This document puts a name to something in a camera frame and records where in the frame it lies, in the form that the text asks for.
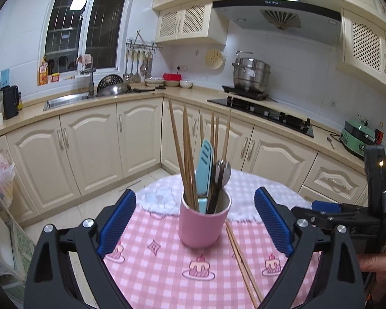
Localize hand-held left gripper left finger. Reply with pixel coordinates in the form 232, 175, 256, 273
24, 188, 137, 309

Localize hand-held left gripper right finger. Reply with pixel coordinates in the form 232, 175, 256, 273
254, 186, 365, 309

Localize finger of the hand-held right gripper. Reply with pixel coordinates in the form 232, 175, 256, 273
311, 200, 370, 214
291, 207, 378, 230

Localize single wooden chopstick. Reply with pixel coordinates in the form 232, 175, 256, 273
225, 221, 258, 309
227, 219, 265, 303

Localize black-handled steel spoon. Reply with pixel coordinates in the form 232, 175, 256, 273
214, 159, 232, 213

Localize pink cup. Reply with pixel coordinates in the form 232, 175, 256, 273
179, 187, 232, 249

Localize light blue knife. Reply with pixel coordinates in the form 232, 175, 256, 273
195, 139, 214, 213

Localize bundle of wooden chopsticks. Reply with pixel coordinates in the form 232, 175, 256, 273
168, 100, 233, 211

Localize person's right hand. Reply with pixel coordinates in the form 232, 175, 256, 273
357, 250, 386, 292

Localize green countertop appliance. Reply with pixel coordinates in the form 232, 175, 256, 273
339, 119, 378, 159

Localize pink checkered tablecloth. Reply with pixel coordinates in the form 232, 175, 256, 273
101, 170, 324, 309

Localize cream base cabinets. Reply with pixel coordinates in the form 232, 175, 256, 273
0, 95, 386, 229

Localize white storage rack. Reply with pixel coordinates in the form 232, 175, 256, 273
0, 212, 36, 300

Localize black gas hob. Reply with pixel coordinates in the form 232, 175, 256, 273
207, 96, 315, 138

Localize white plastic bag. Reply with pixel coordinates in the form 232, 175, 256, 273
0, 154, 16, 208

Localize black induction cooker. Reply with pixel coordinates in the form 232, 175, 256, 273
221, 84, 271, 101

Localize steel sink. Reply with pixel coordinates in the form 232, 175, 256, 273
43, 92, 99, 111

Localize steel wok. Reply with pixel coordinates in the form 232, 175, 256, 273
98, 83, 132, 97

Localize dark round board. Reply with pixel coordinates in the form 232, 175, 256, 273
129, 84, 166, 93

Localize steel faucet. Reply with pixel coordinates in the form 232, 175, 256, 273
80, 67, 97, 99

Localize dark round strainer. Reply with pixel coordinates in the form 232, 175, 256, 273
97, 74, 124, 94

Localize steel stockpot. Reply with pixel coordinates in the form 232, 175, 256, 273
232, 50, 272, 94

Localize beige countertop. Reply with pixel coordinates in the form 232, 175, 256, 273
0, 87, 386, 181

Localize black kettle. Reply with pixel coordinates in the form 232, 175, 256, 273
2, 84, 20, 120

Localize pink cloth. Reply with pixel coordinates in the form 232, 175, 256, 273
76, 54, 94, 71

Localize yellow dish soap bottle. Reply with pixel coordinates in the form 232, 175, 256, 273
38, 56, 49, 86

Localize round yellow steamer plate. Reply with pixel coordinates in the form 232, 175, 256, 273
205, 48, 225, 69

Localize dark window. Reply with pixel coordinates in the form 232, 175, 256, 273
40, 0, 139, 74

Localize range hood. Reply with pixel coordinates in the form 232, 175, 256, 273
212, 0, 342, 46

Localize wall utensil rack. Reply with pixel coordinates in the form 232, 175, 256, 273
126, 30, 164, 52

